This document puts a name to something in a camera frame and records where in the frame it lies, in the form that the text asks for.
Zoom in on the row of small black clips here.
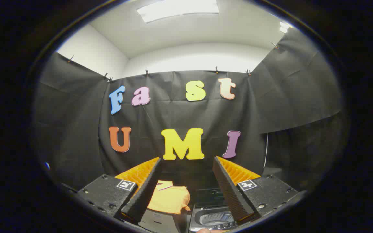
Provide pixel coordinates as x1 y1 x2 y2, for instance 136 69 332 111
67 42 279 83

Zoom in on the rectangular ceiling light panel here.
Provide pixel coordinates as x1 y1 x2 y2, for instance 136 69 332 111
137 0 220 23

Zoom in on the orange polo shirt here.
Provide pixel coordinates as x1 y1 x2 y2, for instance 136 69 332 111
147 180 191 215

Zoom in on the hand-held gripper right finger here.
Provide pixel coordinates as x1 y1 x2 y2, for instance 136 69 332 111
212 156 307 224

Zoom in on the black backdrop cloth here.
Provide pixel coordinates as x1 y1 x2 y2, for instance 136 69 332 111
33 28 344 194

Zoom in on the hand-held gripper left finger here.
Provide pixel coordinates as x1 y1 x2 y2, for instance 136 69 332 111
76 157 162 224

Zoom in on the grey washing machine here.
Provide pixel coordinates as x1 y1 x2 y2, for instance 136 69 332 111
189 188 239 232

